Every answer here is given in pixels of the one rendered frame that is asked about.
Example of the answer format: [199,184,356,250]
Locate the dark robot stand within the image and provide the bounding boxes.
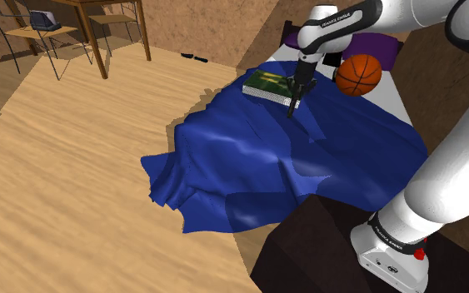
[250,193,469,293]

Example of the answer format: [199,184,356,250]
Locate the blue blanket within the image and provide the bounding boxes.
[140,60,429,236]

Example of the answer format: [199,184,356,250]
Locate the green book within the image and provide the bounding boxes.
[242,68,302,110]

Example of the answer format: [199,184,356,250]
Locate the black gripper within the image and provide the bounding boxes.
[285,60,319,119]

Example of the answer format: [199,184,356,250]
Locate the orange basketball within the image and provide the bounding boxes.
[335,53,383,97]

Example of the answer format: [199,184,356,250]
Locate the bed with white sheet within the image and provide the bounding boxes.
[140,20,429,236]

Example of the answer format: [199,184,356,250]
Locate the metal chair with wooden seat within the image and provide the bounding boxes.
[87,0,147,57]
[0,0,94,82]

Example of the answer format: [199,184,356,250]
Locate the dark grey device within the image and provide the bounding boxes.
[28,10,62,32]

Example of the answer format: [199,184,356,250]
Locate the purple pillow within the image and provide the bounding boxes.
[284,32,402,72]

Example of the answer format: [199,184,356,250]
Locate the wooden table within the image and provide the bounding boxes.
[4,0,152,81]

